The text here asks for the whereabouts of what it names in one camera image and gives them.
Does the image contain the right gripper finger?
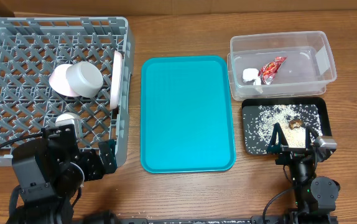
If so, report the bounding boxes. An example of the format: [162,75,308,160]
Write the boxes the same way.
[268,123,289,148]
[305,125,319,148]

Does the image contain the brown food scrap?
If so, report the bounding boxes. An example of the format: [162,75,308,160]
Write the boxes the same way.
[289,119,304,129]

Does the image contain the white rice heap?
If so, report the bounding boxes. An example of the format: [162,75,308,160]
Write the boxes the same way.
[243,105,322,155]

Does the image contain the white cup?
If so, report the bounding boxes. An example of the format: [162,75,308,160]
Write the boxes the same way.
[55,112,83,139]

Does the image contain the red snack wrapper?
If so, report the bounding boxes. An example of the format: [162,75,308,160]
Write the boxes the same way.
[259,57,287,85]

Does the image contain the grey bowl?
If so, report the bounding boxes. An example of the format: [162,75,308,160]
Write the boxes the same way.
[66,62,103,98]

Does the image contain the white tissue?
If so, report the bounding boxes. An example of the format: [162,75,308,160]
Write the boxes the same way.
[242,68,259,82]

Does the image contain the large white plate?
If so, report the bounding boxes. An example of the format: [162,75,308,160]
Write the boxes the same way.
[109,50,123,110]

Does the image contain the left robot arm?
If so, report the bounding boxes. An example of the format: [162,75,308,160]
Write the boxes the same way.
[8,124,118,223]

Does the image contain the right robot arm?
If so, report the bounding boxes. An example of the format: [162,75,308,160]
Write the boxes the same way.
[261,123,340,223]

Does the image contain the grey dishwasher rack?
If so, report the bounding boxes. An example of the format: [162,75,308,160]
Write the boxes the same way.
[0,17,135,167]

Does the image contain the black tray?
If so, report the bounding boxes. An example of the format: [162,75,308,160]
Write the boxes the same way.
[242,97,332,155]

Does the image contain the clear plastic bin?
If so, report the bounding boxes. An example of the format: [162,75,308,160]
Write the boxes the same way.
[227,31,337,101]

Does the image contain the teal plastic tray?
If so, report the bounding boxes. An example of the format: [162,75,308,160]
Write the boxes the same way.
[140,55,236,174]

